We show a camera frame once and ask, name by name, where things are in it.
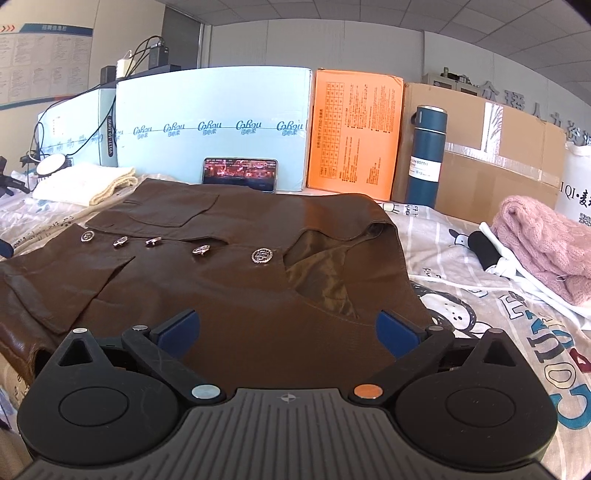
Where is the black clamp stand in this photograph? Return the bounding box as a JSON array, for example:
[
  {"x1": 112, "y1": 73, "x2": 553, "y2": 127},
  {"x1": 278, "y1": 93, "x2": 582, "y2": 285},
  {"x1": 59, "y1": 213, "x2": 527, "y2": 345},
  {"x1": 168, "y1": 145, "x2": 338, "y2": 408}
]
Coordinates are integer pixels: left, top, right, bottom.
[{"x1": 0, "y1": 156, "x2": 31, "y2": 196}]

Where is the pink knitted sweater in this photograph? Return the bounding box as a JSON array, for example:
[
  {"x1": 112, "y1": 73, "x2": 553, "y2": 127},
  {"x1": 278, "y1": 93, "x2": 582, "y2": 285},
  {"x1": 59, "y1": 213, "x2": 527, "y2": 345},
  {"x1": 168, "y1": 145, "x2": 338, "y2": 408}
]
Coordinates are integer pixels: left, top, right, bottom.
[{"x1": 490, "y1": 195, "x2": 591, "y2": 306}]

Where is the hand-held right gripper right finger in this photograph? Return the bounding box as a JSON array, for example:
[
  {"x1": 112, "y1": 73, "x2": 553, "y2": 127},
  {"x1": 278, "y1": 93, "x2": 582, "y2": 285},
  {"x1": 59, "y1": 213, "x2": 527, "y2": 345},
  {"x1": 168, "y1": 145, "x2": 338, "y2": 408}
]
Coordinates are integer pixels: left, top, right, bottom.
[{"x1": 347, "y1": 311, "x2": 531, "y2": 409}]

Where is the cream folded towel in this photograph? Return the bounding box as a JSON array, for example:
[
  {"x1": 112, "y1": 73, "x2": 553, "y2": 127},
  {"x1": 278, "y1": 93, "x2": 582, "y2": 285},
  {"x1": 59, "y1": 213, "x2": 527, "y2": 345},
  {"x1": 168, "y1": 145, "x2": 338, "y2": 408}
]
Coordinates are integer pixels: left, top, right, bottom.
[{"x1": 32, "y1": 162, "x2": 138, "y2": 207}]

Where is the large light blue carton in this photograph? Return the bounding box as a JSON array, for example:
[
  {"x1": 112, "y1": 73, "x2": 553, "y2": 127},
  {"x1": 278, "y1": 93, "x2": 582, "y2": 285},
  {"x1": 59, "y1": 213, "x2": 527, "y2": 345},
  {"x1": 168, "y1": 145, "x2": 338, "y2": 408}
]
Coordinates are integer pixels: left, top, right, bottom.
[{"x1": 115, "y1": 67, "x2": 313, "y2": 193}]

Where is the wall notice board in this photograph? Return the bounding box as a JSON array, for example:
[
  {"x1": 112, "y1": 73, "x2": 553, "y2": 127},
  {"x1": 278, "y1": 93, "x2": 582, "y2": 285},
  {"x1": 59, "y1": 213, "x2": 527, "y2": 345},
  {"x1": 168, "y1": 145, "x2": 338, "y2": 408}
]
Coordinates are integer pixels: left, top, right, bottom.
[{"x1": 0, "y1": 22, "x2": 95, "y2": 112}]

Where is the white and black garment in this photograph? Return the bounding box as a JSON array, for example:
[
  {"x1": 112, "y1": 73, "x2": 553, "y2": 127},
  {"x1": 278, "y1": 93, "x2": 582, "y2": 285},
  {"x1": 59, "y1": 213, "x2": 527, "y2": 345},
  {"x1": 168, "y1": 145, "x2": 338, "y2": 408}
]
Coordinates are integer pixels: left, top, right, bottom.
[{"x1": 467, "y1": 222, "x2": 591, "y2": 330}]

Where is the grey metal cabinet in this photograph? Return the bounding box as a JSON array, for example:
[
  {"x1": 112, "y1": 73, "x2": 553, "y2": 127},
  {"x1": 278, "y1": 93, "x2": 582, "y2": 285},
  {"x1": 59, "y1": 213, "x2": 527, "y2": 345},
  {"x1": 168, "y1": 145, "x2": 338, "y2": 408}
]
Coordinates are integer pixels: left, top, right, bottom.
[{"x1": 423, "y1": 67, "x2": 479, "y2": 97}]

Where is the white sack with print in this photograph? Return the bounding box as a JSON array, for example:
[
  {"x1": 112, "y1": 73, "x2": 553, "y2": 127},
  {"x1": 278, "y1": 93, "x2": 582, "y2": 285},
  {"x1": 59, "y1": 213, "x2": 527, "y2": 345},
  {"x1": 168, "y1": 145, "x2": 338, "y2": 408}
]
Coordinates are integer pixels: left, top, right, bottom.
[{"x1": 554, "y1": 141, "x2": 591, "y2": 226}]

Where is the brown leather jacket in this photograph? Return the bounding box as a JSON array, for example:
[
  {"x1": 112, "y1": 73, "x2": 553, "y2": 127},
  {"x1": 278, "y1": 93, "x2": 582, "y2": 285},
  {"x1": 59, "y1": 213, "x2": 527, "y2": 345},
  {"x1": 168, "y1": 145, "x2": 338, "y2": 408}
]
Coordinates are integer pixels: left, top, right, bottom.
[{"x1": 0, "y1": 178, "x2": 443, "y2": 393}]

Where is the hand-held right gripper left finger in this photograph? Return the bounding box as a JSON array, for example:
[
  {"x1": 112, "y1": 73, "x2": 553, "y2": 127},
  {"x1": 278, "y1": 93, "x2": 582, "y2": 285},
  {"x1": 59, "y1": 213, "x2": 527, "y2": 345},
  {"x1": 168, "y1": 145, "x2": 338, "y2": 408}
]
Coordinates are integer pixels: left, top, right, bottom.
[{"x1": 54, "y1": 309, "x2": 226, "y2": 408}]

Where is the black power adapter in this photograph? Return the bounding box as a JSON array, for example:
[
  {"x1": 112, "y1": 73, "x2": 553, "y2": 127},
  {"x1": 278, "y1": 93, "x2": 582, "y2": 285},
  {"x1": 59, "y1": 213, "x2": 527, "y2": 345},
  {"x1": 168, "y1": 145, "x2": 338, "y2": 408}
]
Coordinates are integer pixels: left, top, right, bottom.
[{"x1": 147, "y1": 41, "x2": 170, "y2": 71}]

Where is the brown cardboard box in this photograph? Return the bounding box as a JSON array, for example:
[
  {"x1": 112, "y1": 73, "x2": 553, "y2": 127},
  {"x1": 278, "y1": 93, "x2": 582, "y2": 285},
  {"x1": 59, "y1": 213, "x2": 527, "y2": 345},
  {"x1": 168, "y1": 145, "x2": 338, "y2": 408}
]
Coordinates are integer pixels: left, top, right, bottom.
[{"x1": 392, "y1": 82, "x2": 567, "y2": 225}]

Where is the black cable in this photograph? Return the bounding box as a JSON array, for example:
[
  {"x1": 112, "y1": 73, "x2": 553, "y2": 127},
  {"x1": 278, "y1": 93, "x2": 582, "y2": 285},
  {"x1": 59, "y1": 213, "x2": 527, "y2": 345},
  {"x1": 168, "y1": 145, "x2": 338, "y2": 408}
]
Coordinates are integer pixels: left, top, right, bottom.
[{"x1": 20, "y1": 36, "x2": 163, "y2": 163}]

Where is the small light blue carton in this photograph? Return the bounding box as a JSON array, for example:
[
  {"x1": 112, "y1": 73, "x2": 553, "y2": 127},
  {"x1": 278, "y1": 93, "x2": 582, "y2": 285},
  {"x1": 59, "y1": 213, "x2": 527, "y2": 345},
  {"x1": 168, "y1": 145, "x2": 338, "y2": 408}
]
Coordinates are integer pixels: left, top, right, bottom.
[{"x1": 37, "y1": 88, "x2": 119, "y2": 168}]

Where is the white round device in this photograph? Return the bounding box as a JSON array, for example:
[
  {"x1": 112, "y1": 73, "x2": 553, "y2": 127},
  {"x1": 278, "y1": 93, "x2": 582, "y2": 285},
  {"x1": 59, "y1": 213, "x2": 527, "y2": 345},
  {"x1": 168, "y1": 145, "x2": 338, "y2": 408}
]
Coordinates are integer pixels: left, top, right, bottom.
[{"x1": 36, "y1": 154, "x2": 71, "y2": 178}]

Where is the smartphone with lit screen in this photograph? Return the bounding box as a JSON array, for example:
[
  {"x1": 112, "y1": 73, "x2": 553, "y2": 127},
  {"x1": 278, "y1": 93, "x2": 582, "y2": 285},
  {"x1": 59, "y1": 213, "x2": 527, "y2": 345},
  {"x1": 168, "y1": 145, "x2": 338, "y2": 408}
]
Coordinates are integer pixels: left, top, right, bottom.
[{"x1": 202, "y1": 157, "x2": 279, "y2": 193}]

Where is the dark blue thermos bottle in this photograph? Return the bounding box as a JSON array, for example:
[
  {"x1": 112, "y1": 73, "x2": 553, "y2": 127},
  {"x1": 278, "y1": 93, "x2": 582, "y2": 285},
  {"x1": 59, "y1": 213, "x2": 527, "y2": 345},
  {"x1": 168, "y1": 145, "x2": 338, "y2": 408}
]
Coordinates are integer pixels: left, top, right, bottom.
[{"x1": 404, "y1": 104, "x2": 448, "y2": 209}]

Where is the orange cardboard box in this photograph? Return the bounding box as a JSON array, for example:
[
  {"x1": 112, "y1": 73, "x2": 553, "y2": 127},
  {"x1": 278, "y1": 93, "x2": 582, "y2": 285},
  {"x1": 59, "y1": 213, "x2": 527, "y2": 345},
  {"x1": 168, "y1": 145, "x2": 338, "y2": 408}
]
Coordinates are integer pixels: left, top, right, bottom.
[{"x1": 306, "y1": 68, "x2": 405, "y2": 202}]

